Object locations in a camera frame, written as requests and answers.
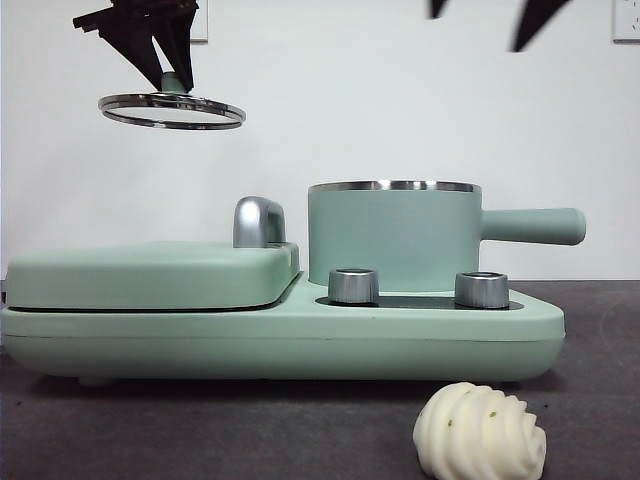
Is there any glass pot lid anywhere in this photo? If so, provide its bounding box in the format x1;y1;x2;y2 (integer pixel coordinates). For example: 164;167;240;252
98;72;247;132

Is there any white twisted steamed bun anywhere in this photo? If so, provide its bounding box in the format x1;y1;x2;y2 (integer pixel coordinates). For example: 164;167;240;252
412;382;548;480

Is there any silver control knob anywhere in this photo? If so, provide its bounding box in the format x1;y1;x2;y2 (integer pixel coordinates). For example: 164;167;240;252
327;268;380;306
454;271;511;309

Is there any green breakfast maker base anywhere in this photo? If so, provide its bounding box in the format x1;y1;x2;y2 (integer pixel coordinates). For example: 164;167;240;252
0;269;567;389

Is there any white wall socket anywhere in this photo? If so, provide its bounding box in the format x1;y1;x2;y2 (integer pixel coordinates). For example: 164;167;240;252
612;0;640;44
192;0;209;43

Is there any green grill lid, silver handle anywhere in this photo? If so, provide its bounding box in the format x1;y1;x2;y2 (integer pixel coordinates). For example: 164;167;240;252
3;197;302;312

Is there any green pot with handle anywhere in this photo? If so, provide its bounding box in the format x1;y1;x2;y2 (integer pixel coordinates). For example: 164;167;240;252
306;178;587;295

